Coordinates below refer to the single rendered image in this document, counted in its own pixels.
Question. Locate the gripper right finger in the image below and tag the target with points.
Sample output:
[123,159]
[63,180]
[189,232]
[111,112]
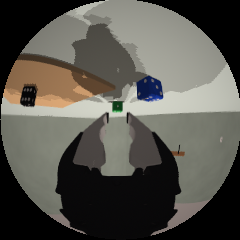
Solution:
[149,152]

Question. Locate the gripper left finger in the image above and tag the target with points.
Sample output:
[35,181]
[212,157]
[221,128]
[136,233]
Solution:
[85,152]

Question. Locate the black die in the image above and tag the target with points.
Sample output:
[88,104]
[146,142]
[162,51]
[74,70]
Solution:
[28,96]

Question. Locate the blue die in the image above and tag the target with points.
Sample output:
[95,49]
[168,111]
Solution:
[149,89]

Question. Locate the orange flat mat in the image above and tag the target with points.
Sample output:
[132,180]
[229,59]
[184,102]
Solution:
[58,84]

